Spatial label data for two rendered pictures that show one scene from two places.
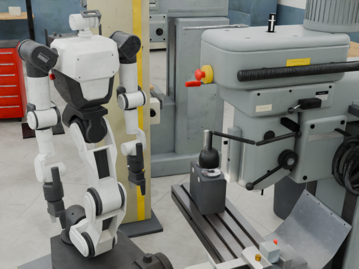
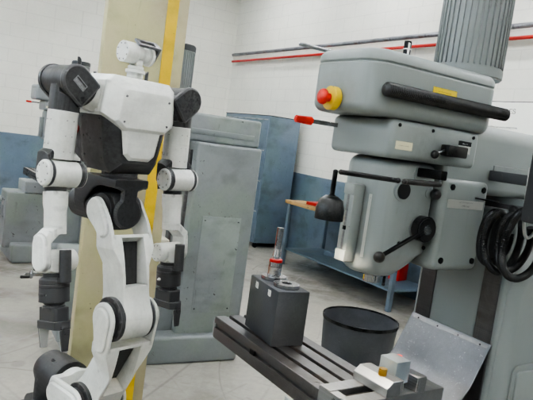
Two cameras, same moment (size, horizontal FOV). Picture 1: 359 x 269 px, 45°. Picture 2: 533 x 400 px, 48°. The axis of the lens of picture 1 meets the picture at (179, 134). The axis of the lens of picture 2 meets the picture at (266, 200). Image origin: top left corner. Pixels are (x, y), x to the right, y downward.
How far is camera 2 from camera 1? 0.62 m
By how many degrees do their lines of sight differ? 21
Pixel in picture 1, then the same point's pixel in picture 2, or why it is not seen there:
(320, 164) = (458, 244)
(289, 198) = not seen: hidden behind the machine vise
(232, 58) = (375, 69)
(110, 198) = (137, 313)
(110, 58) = (166, 108)
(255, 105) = (394, 139)
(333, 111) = (473, 174)
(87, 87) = (130, 140)
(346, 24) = (489, 67)
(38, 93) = (62, 134)
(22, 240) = not seen: outside the picture
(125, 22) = not seen: hidden behind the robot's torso
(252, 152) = (381, 213)
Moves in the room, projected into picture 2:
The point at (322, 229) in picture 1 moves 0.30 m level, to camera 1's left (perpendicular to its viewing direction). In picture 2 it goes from (447, 358) to (356, 351)
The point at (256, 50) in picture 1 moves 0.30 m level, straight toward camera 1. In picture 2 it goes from (403, 63) to (442, 44)
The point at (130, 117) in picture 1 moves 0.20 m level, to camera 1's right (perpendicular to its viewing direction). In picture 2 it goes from (173, 204) to (228, 210)
